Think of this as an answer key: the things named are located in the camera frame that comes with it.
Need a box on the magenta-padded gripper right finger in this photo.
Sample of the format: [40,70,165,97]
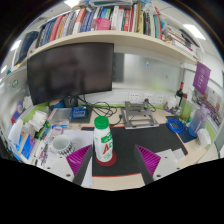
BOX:
[133,144,183,185]

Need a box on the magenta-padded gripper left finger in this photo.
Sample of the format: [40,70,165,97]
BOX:
[43,144,94,186]

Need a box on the white green-capped drink bottle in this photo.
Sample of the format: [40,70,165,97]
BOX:
[92,115,114,163]

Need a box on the purple translucent water jug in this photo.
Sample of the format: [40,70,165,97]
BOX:
[187,104,210,138]

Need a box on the black-white checkered mug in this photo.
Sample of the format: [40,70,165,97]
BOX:
[49,133,76,157]

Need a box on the large white paper sheet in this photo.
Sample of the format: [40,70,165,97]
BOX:
[34,129,95,188]

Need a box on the black red-edged desk mat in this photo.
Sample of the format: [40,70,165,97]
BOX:
[80,123,189,178]

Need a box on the flat round red coaster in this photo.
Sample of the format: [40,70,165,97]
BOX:
[94,150,118,168]

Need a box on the grey metal laptop stand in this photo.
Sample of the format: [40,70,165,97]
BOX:
[120,100,160,130]

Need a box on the small blue box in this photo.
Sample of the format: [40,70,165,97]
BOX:
[70,105,91,120]

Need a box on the clear plastic box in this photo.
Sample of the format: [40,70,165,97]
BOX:
[48,107,73,125]

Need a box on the blue tissue box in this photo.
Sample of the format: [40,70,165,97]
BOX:
[19,133,36,158]

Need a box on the stack of white napkins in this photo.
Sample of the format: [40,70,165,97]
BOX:
[28,110,49,133]

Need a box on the crumpled white tissue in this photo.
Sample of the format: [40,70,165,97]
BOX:
[196,127,213,148]

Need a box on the white round container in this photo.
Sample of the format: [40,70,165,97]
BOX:
[166,95,178,109]

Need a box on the dark wine bottle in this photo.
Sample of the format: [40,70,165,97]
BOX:
[178,80,186,99]

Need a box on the group photo poster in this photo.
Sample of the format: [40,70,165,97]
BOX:
[194,84,224,128]

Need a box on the black computer monitor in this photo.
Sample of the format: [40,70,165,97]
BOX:
[26,42,115,107]

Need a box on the coiled blue cable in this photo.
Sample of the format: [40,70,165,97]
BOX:
[165,117,186,134]

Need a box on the black cable bundle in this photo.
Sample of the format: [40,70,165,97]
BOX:
[78,96,125,128]

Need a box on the white wall socket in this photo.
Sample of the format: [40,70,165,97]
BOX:
[128,92,142,104]
[143,93,155,104]
[155,94,166,104]

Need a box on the wall shelf with books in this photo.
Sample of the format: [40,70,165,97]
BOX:
[13,0,206,66]

